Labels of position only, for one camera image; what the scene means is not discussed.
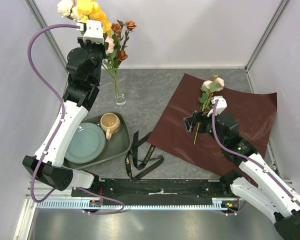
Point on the yellow rose stem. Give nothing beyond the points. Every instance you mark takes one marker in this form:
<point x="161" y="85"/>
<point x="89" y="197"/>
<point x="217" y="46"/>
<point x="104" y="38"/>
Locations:
<point x="90" y="10"/>

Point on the orange rose stem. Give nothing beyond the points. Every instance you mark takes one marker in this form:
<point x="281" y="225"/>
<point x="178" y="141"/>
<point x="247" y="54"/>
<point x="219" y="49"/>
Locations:
<point x="121" y="35"/>

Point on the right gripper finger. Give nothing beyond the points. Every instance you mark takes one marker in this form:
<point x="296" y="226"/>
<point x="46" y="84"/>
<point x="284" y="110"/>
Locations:
<point x="190" y="124"/>
<point x="196" y="116"/>

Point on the white peony stem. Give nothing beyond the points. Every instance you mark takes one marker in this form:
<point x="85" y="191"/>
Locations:
<point x="67" y="9"/>

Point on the beige ceramic mug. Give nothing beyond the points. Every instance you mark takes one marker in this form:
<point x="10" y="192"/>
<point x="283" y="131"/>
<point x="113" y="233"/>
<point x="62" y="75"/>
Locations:
<point x="110" y="124"/>

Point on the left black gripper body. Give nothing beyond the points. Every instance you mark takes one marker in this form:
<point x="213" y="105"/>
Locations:
<point x="95" y="50"/>

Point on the red wrapping paper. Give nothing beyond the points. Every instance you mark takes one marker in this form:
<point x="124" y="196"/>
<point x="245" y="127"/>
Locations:
<point x="199" y="156"/>

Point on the teal plate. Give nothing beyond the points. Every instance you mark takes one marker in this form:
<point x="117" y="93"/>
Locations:
<point x="86" y="144"/>

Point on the clear glass vase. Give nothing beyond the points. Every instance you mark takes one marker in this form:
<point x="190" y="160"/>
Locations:
<point x="120" y="99"/>

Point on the small pink peony stem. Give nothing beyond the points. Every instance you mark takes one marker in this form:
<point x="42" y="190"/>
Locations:
<point x="208" y="88"/>

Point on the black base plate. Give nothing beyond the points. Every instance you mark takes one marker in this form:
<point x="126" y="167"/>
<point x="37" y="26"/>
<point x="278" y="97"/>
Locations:
<point x="120" y="187"/>

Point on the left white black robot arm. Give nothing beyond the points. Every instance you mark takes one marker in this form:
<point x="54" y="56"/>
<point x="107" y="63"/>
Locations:
<point x="84" y="65"/>

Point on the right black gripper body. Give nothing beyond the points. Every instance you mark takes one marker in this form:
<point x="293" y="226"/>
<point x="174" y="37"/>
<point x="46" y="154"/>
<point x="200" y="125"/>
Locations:
<point x="206" y="125"/>

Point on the light blue cable duct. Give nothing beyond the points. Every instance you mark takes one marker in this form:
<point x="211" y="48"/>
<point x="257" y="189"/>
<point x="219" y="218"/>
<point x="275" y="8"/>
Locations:
<point x="86" y="204"/>

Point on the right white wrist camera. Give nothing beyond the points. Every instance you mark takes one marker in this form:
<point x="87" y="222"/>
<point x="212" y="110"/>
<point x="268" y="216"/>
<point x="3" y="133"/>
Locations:
<point x="219" y="103"/>

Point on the dark green tray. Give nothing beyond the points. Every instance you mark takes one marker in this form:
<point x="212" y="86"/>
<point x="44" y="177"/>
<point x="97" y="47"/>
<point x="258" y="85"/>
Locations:
<point x="118" y="145"/>

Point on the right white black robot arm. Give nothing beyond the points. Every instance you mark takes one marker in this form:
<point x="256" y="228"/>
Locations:
<point x="272" y="196"/>

